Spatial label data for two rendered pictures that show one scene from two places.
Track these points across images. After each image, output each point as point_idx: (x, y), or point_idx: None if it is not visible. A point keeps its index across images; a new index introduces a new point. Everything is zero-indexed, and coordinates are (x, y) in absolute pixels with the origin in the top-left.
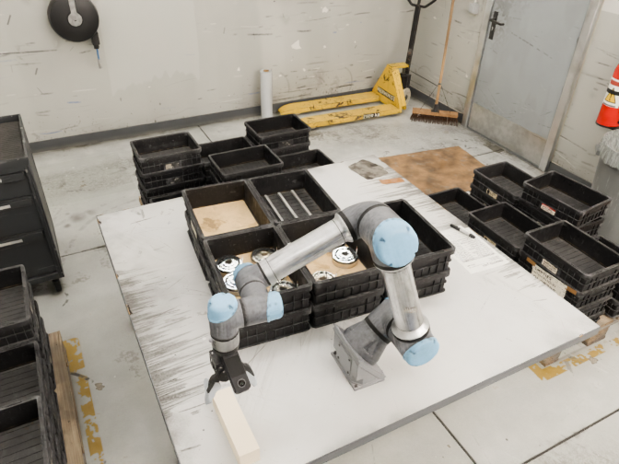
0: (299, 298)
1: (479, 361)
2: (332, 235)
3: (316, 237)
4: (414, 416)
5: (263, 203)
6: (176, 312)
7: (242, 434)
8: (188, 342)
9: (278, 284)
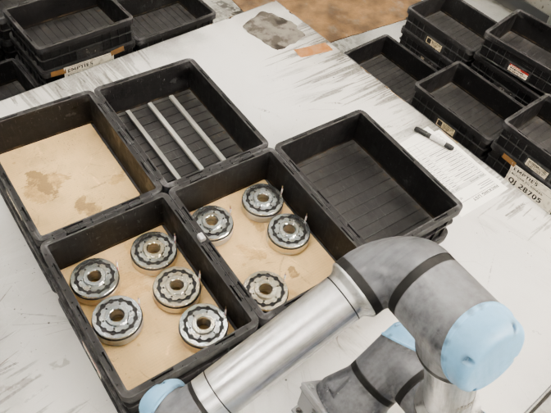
0: (237, 342)
1: (506, 381)
2: (340, 319)
3: (308, 329)
4: None
5: (134, 144)
6: (11, 369)
7: None
8: None
9: (192, 311)
